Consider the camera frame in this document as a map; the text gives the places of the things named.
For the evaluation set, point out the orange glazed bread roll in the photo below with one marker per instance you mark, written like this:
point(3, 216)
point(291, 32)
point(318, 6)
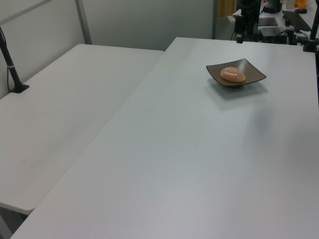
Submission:
point(232, 75)

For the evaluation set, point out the brown square ceramic plate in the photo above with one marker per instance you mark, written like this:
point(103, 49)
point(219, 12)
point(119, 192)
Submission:
point(251, 72)

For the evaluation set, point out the white side table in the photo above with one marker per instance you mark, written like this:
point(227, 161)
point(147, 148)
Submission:
point(62, 104)

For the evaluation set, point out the black electronics box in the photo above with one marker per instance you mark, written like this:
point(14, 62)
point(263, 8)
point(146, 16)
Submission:
point(272, 35)

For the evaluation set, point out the silver flat device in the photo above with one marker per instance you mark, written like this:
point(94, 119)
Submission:
point(268, 21)

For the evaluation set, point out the black keyboard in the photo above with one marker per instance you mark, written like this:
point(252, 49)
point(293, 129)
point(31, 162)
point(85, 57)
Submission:
point(297, 20)

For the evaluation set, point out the black pole with clamp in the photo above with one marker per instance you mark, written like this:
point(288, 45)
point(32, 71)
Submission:
point(311, 37)

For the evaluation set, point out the black computer mouse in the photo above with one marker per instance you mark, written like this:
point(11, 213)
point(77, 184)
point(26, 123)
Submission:
point(301, 10)

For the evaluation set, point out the orange container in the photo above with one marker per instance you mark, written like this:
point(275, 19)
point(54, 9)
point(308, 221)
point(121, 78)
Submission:
point(300, 3)

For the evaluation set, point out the grey metal partition post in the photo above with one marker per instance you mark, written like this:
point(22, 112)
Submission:
point(84, 22)
point(214, 18)

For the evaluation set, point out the black camera pole with base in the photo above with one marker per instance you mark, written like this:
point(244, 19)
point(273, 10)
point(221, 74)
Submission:
point(13, 72)

